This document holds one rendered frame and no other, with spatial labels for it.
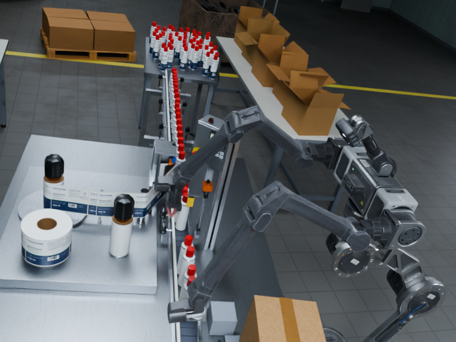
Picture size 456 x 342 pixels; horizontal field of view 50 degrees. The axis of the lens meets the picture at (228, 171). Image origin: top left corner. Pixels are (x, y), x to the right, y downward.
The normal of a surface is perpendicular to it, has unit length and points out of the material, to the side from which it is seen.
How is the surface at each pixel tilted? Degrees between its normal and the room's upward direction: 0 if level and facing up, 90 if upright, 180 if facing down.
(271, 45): 85
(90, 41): 90
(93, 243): 0
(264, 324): 0
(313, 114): 90
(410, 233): 90
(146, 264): 0
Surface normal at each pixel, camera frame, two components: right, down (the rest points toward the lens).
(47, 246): 0.29, 0.57
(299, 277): 0.20, -0.83
